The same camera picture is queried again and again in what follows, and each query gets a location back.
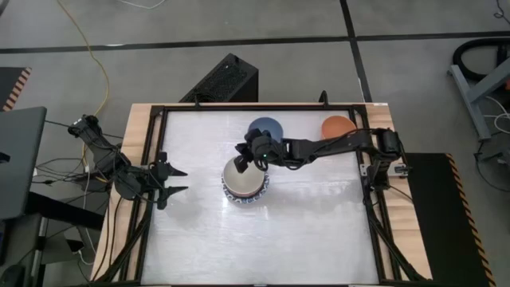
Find grey monitor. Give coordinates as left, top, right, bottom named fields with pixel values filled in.
left=0, top=106, right=48, bottom=221

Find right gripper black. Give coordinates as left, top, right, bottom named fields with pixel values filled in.
left=233, top=128, right=290, bottom=175

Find black mesh computer tower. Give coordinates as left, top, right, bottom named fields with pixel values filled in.
left=178, top=53, right=260, bottom=104

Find black desk crossbar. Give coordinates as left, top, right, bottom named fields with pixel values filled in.
left=23, top=190, right=105, bottom=232

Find orange bowl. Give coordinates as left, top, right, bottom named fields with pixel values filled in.
left=320, top=115, right=358, bottom=140

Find long yellow cable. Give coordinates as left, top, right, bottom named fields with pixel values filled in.
left=55, top=0, right=111, bottom=160

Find thin white cable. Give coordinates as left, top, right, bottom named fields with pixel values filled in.
left=115, top=0, right=167, bottom=10

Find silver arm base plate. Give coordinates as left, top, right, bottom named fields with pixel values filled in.
left=359, top=163, right=410, bottom=177

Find thin black cable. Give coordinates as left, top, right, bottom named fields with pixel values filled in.
left=43, top=117, right=124, bottom=140

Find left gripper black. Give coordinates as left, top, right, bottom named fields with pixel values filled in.
left=147, top=151, right=190, bottom=211

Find blue white patterned bowl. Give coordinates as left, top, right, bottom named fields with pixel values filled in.
left=221, top=175, right=271, bottom=206

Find slate blue bowl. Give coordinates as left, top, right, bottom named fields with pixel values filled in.
left=247, top=116, right=284, bottom=144

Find black floor cable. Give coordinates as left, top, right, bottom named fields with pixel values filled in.
left=473, top=133, right=510, bottom=195

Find grey desk leg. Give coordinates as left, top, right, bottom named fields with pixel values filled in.
left=0, top=213, right=47, bottom=287

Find grey metal stand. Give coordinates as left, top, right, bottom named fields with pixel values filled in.
left=447, top=55, right=510, bottom=141

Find white cable loops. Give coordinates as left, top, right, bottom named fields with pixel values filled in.
left=481, top=95, right=510, bottom=135

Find cream bowl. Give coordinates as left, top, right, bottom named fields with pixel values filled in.
left=222, top=155, right=267, bottom=199

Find black hazard-striped floor mat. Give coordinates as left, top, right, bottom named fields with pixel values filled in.
left=0, top=66, right=33, bottom=112
left=406, top=152, right=497, bottom=287

